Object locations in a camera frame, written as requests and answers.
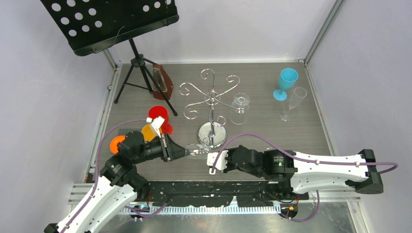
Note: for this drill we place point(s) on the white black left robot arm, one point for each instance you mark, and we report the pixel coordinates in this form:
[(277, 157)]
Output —
[(118, 183)]

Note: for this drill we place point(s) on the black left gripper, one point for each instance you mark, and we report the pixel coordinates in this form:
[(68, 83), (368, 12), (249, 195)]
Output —
[(171, 150)]

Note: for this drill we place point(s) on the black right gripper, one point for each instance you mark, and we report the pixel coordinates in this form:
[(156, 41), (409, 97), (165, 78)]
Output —
[(228, 167)]

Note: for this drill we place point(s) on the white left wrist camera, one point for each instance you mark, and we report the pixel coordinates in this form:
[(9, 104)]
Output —
[(155, 124)]

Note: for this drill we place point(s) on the blue wine glass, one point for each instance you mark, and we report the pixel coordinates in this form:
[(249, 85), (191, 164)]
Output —
[(287, 79)]

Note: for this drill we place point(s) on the chrome wine glass rack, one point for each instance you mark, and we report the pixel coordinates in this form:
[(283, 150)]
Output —
[(212, 134)]

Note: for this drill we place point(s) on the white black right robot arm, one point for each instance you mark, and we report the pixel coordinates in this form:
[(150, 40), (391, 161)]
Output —
[(301, 173)]

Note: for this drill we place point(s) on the black music stand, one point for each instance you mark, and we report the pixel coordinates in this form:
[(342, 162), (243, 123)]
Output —
[(92, 26)]

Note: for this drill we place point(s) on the red wine glass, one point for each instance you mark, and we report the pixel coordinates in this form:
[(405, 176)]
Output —
[(160, 111)]

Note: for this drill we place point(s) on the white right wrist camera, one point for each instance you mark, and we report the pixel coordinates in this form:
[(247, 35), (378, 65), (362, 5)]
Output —
[(221, 163)]

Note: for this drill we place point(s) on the yellow wine glass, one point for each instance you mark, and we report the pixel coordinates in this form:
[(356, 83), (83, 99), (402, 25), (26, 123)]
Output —
[(148, 134)]

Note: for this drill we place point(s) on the orange curved toy tube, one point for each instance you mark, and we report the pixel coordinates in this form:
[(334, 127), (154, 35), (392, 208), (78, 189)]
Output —
[(115, 143)]

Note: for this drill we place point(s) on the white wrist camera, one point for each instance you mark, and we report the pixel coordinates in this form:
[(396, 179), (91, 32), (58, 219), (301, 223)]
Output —
[(155, 124), (221, 163)]

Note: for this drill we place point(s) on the grey building baseplate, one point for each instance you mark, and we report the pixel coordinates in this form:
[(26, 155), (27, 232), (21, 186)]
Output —
[(126, 131)]

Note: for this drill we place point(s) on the brown wooden metronome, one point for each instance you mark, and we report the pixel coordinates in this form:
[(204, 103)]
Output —
[(163, 80)]

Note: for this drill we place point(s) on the clear ribbed wine glass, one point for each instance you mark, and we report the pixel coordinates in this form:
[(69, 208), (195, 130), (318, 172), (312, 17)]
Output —
[(239, 109)]

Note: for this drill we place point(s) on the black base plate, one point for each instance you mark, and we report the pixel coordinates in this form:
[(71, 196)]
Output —
[(217, 194)]

